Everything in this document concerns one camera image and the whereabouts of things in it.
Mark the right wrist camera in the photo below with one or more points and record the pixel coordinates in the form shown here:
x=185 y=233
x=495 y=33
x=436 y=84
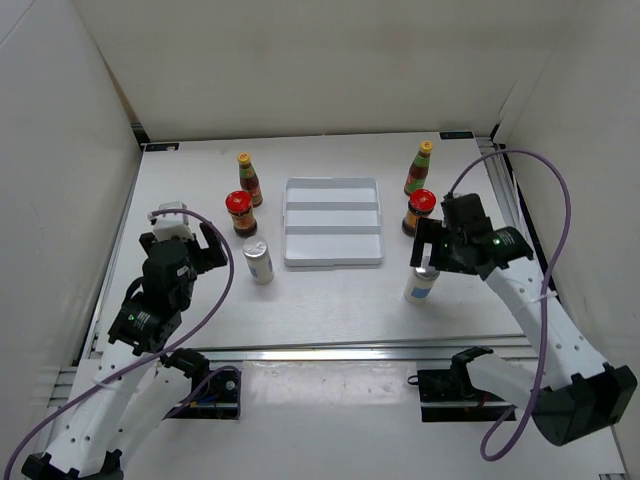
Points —
x=463 y=210

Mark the left black corner bracket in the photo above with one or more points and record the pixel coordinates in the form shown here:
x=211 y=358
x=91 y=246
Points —
x=161 y=147

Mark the aluminium rail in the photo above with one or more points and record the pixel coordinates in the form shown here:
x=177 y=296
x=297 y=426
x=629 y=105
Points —
x=506 y=205
x=511 y=347

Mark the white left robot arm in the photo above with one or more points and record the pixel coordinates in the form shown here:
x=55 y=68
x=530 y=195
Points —
x=144 y=376

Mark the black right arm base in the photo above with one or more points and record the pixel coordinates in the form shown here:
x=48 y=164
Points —
x=442 y=402

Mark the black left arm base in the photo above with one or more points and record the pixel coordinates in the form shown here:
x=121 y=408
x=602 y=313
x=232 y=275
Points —
x=217 y=397

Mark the left white shaker bottle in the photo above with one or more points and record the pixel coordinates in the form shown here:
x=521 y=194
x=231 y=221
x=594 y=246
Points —
x=257 y=255

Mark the left red-lid sauce jar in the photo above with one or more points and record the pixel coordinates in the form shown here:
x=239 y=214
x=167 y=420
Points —
x=239 y=206

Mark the aluminium right rail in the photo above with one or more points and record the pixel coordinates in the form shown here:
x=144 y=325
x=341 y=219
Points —
x=506 y=205

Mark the tall sauce bottle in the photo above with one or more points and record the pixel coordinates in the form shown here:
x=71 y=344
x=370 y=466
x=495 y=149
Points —
x=248 y=178
x=419 y=168

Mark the white shaker bottle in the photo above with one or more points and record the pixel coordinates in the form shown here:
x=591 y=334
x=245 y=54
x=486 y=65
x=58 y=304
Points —
x=420 y=282
x=257 y=255

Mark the right white shaker bottle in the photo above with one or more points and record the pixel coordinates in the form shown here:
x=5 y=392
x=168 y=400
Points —
x=420 y=282

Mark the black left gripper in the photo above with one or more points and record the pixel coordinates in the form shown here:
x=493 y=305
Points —
x=214 y=253

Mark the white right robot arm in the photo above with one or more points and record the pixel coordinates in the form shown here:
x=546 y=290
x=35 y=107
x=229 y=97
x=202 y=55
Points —
x=574 y=390

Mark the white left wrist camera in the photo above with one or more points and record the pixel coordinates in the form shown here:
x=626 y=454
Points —
x=170 y=226

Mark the red-lid sauce jar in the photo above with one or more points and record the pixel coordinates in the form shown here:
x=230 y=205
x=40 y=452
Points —
x=421 y=204
x=239 y=206

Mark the white tiered organizer tray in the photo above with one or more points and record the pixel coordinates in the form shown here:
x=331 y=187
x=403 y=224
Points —
x=332 y=222

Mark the aluminium front rail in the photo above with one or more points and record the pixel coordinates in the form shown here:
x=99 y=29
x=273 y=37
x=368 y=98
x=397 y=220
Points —
x=511 y=347

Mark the black corner bracket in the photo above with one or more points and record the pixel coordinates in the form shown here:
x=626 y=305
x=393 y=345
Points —
x=456 y=135
x=161 y=147

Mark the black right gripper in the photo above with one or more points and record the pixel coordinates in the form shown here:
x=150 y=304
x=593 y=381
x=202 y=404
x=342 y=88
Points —
x=431 y=231

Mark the right red-lid sauce jar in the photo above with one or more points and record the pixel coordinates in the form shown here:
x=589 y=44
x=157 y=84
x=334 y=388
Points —
x=421 y=204

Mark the right black corner bracket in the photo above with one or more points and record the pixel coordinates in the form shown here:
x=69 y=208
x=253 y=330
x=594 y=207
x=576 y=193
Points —
x=456 y=135

